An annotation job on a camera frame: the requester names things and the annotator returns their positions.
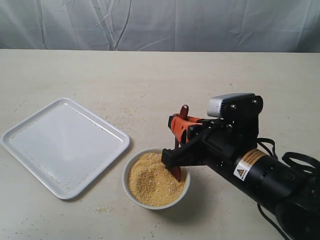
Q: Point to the white square plastic tray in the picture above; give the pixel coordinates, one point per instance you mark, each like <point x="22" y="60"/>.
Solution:
<point x="65" y="146"/>

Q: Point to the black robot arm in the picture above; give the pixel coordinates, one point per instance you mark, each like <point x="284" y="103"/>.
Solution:
<point x="287" y="188"/>

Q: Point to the yellow-brown granular grain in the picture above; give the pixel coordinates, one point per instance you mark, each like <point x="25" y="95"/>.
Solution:
<point x="151" y="184"/>

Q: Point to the brown wooden spoon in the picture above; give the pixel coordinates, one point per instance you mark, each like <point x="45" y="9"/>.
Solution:
<point x="176" y="171"/>

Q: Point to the white round bowl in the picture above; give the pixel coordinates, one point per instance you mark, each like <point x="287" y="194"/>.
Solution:
<point x="126" y="188"/>

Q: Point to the grey wrinkled backdrop cloth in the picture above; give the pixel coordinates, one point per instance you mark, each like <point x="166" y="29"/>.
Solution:
<point x="162" y="25"/>

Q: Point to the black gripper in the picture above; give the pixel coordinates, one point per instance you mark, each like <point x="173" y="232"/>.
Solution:
<point x="216" y="143"/>

